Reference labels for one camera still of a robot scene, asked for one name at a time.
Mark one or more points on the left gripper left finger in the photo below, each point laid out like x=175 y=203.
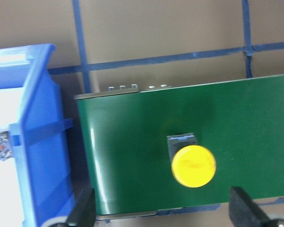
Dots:
x=83 y=213

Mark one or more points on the white foam pad left bin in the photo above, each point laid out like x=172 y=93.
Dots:
x=11 y=212

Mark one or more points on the blue bin left side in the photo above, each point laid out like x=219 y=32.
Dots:
x=38 y=135

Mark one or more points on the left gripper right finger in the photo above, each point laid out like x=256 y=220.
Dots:
x=243 y=211

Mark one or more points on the yellow push button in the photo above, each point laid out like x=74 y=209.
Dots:
x=192 y=165

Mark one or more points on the red push button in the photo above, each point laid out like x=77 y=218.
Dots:
x=5 y=146

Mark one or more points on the green conveyor belt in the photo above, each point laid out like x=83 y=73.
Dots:
x=131 y=138

